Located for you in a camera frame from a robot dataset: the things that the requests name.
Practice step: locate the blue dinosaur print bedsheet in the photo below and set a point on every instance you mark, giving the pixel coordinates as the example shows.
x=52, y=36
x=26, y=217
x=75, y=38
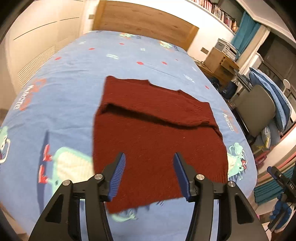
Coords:
x=46, y=137

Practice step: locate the teal right curtain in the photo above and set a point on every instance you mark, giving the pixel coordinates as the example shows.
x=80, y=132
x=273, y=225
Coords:
x=246, y=31

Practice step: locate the black backpack on floor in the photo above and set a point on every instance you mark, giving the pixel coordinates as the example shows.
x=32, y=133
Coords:
x=229, y=90

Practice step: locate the wooden headboard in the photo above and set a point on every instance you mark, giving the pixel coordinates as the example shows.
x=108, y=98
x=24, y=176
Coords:
x=120, y=16

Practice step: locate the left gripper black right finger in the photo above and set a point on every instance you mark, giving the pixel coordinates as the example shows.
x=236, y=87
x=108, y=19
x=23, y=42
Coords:
x=237, y=219

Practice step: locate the row of books on shelf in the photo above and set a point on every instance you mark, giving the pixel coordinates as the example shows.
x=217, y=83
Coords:
x=215, y=10

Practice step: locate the white desk lamp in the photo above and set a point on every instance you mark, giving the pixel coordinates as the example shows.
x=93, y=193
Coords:
x=286, y=84

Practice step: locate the grey printer on cabinet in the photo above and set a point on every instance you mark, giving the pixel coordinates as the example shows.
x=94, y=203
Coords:
x=226, y=47

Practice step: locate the grey chair with black legs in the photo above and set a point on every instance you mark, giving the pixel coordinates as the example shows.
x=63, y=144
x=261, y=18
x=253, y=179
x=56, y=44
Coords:
x=255, y=111

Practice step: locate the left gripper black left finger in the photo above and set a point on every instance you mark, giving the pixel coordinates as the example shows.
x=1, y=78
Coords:
x=60, y=220

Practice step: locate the white built-in wardrobe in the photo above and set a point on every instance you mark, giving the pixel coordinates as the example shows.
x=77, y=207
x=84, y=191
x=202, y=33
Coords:
x=39, y=32

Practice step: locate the wooden bedside cabinet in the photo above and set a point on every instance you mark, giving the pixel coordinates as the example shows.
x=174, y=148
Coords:
x=217, y=64

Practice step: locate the dark red knit sweater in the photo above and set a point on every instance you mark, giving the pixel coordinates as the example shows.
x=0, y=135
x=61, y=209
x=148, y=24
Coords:
x=149, y=124

